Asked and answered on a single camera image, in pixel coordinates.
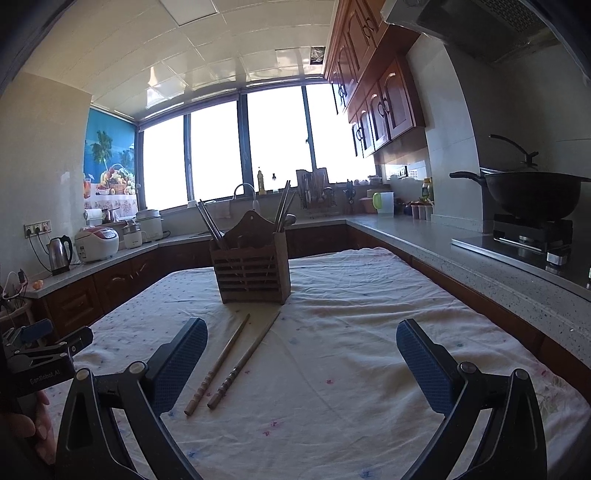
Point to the white power socket strip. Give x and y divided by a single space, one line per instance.
37 229

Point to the wooden upper cabinets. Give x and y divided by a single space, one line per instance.
369 83

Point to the range hood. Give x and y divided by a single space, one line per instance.
471 23

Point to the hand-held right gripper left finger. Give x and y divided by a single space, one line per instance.
184 357

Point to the ceiling vent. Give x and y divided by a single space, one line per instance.
318 53

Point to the metal faucet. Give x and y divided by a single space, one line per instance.
244 191

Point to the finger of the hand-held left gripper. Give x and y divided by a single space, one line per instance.
34 330
76 339

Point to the green and white cup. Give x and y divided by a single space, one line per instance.
384 205

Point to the wooden utensil holder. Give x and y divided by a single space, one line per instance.
249 277

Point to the pink container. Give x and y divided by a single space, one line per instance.
366 205

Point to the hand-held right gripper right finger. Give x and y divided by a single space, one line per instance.
425 367

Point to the tall white rice cooker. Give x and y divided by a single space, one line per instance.
150 226

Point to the gas stove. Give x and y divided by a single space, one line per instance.
521 240

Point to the kitchen window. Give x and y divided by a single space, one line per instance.
217 152

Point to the blue and red container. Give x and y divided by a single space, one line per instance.
406 209

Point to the metal chopstick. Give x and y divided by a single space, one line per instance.
210 224
215 221

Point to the white paper roll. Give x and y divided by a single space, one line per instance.
92 217

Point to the yellow oil bottle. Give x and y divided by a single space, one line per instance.
427 190

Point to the white juicer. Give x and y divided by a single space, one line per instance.
133 236

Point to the steel electric kettle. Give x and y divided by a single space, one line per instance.
60 256

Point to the floral tablecloth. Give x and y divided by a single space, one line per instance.
346 323

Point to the small clear bottle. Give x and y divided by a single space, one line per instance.
274 183

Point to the metal spoon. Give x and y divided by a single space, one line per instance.
290 220

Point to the beach wall poster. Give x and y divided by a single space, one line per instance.
111 152

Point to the person's left hand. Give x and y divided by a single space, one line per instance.
44 424

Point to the wooden chopstick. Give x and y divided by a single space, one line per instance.
219 364
290 207
281 210
244 360
285 203

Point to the white and red rice cooker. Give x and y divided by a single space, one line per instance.
97 244

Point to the black wok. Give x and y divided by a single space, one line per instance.
531 196

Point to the dish rack with utensils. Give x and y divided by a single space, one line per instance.
311 182

